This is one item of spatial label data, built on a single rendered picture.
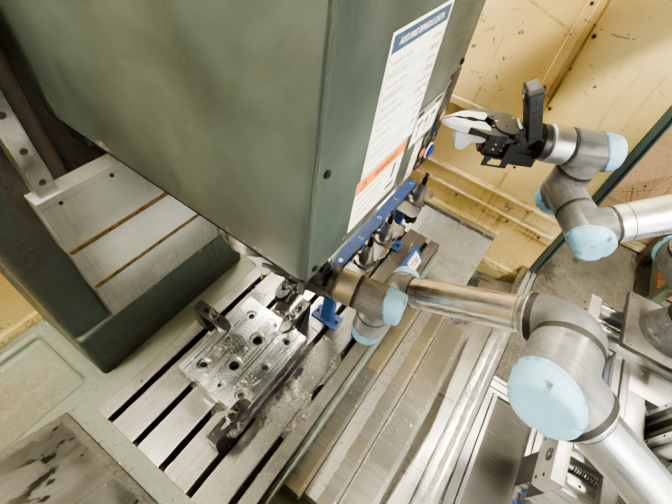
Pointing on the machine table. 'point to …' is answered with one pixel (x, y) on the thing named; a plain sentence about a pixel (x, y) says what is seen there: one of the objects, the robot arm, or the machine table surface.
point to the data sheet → (405, 83)
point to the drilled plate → (243, 334)
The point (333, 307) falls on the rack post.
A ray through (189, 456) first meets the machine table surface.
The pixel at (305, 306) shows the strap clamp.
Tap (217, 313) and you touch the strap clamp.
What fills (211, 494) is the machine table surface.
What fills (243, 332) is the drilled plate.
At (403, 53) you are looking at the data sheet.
